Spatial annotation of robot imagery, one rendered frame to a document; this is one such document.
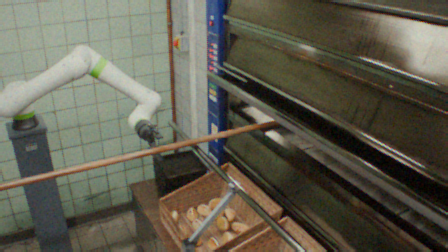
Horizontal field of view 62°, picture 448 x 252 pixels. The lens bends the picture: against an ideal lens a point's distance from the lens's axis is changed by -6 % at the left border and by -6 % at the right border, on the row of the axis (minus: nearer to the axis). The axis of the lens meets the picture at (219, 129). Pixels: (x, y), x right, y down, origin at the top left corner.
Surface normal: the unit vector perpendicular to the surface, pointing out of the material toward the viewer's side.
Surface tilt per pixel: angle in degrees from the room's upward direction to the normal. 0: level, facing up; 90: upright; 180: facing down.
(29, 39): 90
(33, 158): 90
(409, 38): 70
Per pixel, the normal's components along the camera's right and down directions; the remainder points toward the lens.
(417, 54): -0.82, -0.12
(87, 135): 0.47, 0.37
